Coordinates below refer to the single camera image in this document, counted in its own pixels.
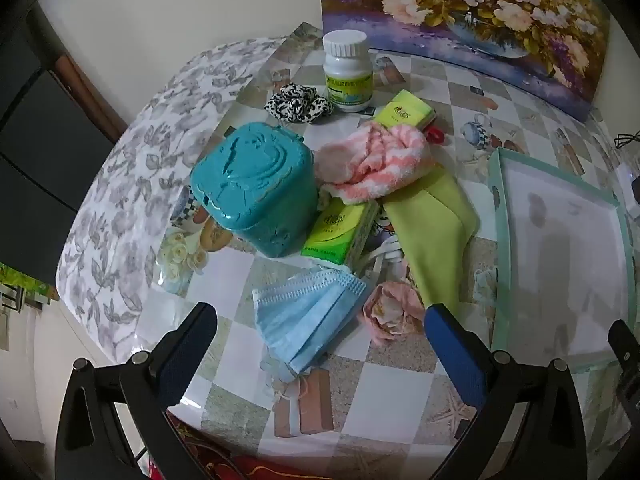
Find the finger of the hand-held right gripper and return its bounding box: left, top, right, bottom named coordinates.
left=606, top=319, right=640, bottom=413

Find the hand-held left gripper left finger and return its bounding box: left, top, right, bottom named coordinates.
left=55, top=302, right=218, bottom=480

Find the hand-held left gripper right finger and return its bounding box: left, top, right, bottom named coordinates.
left=424, top=304, right=588, bottom=480

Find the blue face mask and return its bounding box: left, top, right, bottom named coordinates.
left=251, top=267, right=371, bottom=376

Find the green cloth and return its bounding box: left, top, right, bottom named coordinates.
left=380, top=165, right=481, bottom=311

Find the teal-edged cardboard tray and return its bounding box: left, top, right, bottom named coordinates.
left=487, top=147, right=636, bottom=373

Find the green tissue packet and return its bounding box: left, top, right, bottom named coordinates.
left=301, top=199, right=379, bottom=266
left=375, top=89, right=438, bottom=128

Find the pink white striped towel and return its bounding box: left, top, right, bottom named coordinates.
left=315, top=122, right=436, bottom=206

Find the black and white scrunchie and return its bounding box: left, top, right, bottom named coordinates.
left=264, top=85, right=333, bottom=125

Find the red floral cloth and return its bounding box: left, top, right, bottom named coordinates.
left=165, top=420, right=321, bottom=480

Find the teal plastic lidded box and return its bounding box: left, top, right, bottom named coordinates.
left=189, top=122, right=321, bottom=261

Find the dark cabinet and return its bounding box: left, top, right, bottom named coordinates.
left=0, top=0, right=116, bottom=286

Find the white pill bottle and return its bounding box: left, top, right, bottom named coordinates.
left=322, top=30, right=375, bottom=113

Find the flower painting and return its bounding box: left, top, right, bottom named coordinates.
left=317, top=0, right=613, bottom=123

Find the white cable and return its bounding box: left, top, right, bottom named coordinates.
left=357, top=237, right=408, bottom=283

